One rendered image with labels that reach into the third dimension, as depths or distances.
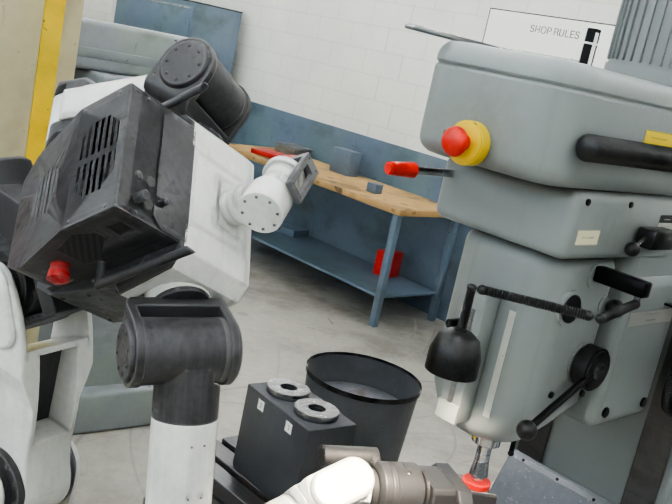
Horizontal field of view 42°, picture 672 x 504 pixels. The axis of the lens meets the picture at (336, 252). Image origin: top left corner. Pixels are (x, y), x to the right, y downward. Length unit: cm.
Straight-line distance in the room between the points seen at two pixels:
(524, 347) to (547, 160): 31
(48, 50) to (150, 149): 152
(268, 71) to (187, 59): 718
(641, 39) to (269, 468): 104
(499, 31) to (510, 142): 560
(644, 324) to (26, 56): 186
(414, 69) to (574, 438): 562
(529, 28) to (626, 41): 509
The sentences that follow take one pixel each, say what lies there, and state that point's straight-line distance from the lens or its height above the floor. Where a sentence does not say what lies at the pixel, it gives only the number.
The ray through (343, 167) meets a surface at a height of 94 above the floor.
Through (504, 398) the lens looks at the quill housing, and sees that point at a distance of 135.
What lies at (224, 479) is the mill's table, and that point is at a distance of 186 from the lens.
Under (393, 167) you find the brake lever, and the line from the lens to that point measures 124.
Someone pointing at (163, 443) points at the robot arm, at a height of 130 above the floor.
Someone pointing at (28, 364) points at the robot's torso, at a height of 126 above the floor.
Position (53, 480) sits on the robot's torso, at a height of 103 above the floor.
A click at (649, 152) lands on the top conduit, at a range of 126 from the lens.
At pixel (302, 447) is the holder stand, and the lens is 170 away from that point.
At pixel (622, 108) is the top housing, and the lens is 124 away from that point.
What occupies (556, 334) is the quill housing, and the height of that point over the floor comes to 151.
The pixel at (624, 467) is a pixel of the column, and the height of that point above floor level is 120.
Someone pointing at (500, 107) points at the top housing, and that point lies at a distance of 119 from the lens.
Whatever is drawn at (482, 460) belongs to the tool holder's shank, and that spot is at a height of 125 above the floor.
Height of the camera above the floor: 184
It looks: 13 degrees down
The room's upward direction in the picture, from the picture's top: 12 degrees clockwise
